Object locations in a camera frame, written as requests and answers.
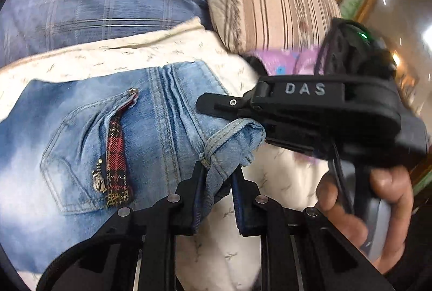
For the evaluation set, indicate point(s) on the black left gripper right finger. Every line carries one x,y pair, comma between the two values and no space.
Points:
259,215

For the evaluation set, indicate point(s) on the beige striped cushion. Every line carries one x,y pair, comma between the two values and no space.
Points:
246,25

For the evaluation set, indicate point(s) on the purple patterned cloth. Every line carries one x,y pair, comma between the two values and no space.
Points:
283,62

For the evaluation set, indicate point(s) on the person's right hand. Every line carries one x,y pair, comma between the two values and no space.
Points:
392,185

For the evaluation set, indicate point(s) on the blue denim pants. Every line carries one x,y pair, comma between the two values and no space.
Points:
118,155

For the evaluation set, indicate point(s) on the cream leaf-print bedsheet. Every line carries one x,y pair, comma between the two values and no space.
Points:
217,258

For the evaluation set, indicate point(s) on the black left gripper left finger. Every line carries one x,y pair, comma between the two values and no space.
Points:
178,214

